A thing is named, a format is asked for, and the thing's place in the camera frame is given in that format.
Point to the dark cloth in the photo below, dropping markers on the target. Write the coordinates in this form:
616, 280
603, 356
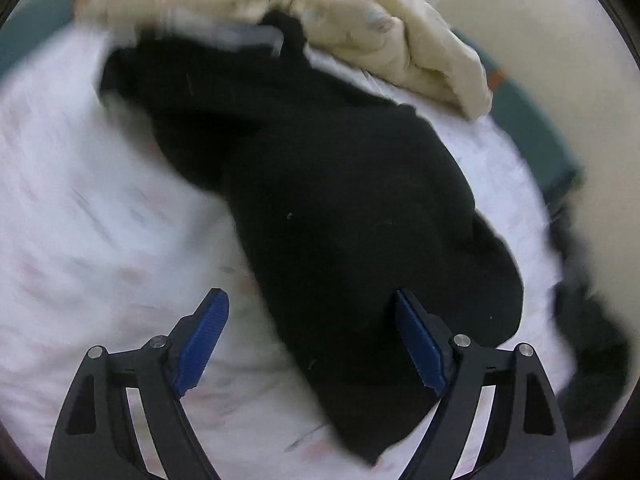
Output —
590, 330

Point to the white floral bed sheet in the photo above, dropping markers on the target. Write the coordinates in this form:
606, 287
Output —
100, 220

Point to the black pants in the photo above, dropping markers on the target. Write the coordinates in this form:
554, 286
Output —
325, 200

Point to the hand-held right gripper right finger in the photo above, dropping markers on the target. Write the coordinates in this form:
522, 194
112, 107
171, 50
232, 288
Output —
420, 345

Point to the cream quilted duvet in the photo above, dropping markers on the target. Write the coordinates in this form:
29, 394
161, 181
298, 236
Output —
350, 15

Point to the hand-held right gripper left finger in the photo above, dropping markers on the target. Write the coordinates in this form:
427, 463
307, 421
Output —
200, 345

